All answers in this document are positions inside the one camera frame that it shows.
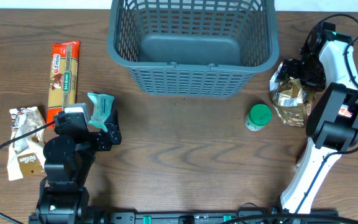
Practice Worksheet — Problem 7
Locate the gold coffee bag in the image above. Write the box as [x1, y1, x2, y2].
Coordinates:
[269, 62, 315, 128]

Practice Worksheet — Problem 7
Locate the teal wipes packet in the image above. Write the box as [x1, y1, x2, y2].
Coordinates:
[88, 93, 114, 132]

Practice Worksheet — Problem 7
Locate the green lid jar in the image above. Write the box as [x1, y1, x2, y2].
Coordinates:
[244, 104, 272, 131]

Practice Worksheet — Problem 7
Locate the Kleenex tissue multipack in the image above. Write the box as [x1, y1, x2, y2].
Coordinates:
[338, 105, 353, 118]

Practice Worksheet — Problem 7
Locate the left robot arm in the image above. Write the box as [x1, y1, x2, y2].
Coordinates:
[29, 110, 122, 224]

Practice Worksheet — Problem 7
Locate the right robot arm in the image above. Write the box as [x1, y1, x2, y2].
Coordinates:
[270, 19, 358, 214]

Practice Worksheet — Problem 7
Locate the white brown snack bag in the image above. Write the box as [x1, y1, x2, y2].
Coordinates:
[7, 106, 45, 181]

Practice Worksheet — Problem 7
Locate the orange spaghetti packet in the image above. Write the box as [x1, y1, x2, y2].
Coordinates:
[46, 40, 80, 123]

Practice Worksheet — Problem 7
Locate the grey plastic basket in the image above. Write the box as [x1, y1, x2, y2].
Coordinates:
[107, 0, 280, 97]

